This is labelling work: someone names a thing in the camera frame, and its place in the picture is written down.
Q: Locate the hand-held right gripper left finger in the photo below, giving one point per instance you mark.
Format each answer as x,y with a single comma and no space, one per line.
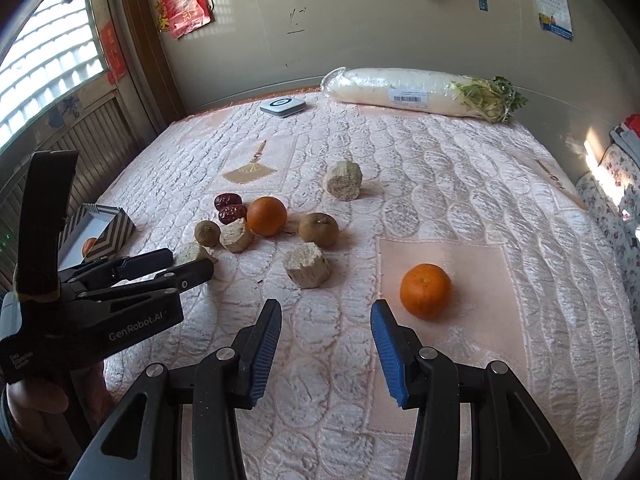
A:
265,355

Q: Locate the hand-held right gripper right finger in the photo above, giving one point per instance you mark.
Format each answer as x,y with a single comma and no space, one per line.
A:
387,350

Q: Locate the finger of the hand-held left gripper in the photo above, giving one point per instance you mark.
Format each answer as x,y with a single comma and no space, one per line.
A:
145,260
185,277

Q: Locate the peeled sugarcane piece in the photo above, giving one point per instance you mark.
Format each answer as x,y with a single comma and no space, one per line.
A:
344,181
306,266
192,252
235,236

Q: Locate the striped cardboard box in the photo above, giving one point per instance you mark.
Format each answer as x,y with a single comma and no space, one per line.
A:
112,235

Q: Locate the brown longan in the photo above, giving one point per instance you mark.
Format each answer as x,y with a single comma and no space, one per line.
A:
319,230
207,233

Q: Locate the orange mandarin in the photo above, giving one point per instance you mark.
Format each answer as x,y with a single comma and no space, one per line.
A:
425,291
89,246
267,216

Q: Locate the red date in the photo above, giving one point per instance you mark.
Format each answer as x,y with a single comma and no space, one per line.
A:
232,214
226,201

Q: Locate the person's left hand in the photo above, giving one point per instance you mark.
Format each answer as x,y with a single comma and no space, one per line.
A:
35,405

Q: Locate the wooden slatted panel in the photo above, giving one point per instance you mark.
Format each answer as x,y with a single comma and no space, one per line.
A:
100,145

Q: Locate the pink quilted bed cover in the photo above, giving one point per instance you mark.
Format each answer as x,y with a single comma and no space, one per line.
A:
450,185

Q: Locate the white flat electronic device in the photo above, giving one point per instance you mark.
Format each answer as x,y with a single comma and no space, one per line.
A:
282,106

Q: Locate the red paper strip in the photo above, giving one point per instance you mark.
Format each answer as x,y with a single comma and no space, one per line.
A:
112,52

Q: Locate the glass block window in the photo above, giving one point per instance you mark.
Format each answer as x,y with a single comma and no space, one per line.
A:
50,60

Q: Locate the plastic-wrapped white daikon radish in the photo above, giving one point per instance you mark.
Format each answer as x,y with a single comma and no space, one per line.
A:
395,85

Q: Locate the grey cloth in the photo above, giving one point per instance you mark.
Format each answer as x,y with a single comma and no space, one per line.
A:
625,142

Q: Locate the red cloth item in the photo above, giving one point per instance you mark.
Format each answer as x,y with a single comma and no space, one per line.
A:
634,124

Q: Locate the red wall decoration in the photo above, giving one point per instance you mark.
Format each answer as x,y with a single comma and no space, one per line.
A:
182,2

